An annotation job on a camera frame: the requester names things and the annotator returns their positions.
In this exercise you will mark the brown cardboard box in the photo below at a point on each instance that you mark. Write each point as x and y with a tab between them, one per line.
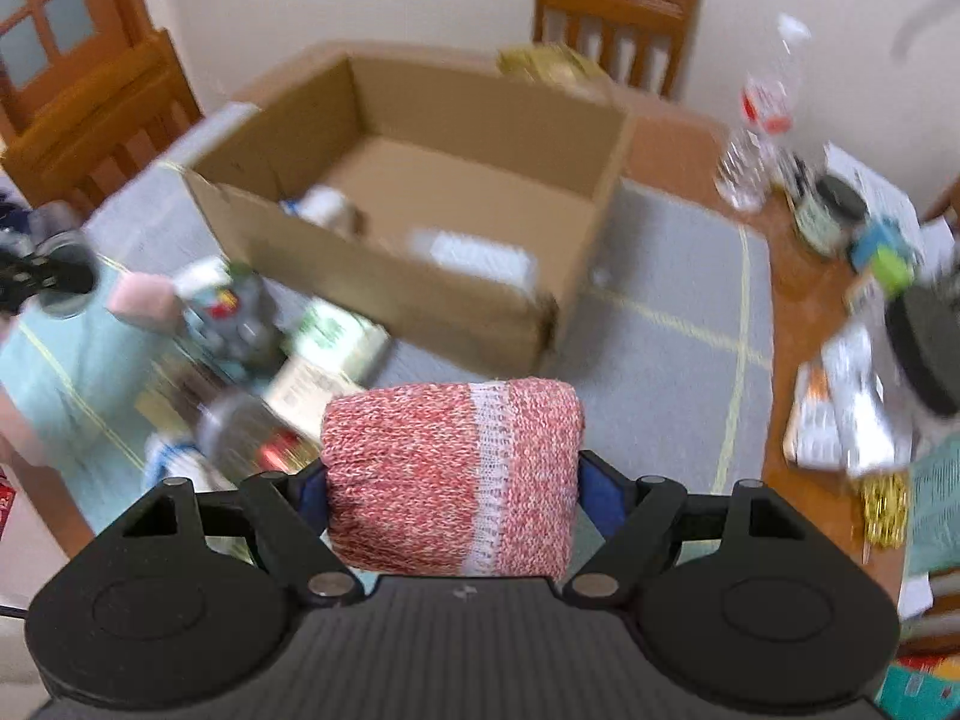
420	300

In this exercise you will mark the red white knitted sock roll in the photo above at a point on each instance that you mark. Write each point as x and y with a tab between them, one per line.
420	472

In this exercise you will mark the pink block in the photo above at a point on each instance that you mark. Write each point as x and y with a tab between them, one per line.
144	301

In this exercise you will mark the wooden door with glass panes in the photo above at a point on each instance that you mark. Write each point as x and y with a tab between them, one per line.
52	15

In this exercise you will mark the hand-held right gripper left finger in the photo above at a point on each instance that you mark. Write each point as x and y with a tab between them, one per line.
311	496

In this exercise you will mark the wooden chair back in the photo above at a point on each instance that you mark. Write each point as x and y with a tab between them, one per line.
615	7

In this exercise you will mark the green printed leaflet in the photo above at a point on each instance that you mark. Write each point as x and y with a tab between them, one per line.
937	510

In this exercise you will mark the yellow green bag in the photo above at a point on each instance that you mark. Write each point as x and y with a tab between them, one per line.
547	64

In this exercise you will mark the white printed packets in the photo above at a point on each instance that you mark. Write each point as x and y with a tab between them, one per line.
844	405

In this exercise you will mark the colourful printed box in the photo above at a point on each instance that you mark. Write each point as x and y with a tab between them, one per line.
919	690

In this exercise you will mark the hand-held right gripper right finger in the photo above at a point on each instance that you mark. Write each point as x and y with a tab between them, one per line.
598	493

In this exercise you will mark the clear plastic bottle red label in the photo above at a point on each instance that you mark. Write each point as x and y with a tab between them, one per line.
765	105

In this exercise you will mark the teal grey checked mat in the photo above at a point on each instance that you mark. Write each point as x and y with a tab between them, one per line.
660	360

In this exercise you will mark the white paper sheet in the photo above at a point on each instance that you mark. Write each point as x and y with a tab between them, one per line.
877	180

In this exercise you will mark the dark bottle with silver cap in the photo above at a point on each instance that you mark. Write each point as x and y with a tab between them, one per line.
232	420

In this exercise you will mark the gold tinsel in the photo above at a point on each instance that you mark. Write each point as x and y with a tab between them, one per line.
883	510

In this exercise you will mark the beige printed box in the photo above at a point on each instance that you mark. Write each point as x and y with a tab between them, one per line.
307	394

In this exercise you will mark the grey cat toy figure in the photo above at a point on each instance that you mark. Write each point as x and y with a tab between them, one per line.
244	322

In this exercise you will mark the wooden chair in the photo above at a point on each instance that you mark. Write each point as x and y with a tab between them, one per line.
112	127
615	7

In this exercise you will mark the dark jar with black lid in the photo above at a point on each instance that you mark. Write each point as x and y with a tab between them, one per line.
829	214

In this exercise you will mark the green white carton box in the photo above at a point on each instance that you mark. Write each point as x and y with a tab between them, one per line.
337	337

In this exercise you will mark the blue green small box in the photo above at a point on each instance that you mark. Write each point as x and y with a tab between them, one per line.
889	255

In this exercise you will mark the white flat packet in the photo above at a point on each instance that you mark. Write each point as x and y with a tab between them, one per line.
472	259

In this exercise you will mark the blue white packet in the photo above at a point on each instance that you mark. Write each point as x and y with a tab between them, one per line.
176	461

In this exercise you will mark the black round object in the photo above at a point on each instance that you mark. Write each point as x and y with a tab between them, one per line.
926	345

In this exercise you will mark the white plastic bottle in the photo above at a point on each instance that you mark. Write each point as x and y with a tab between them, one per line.
326	208

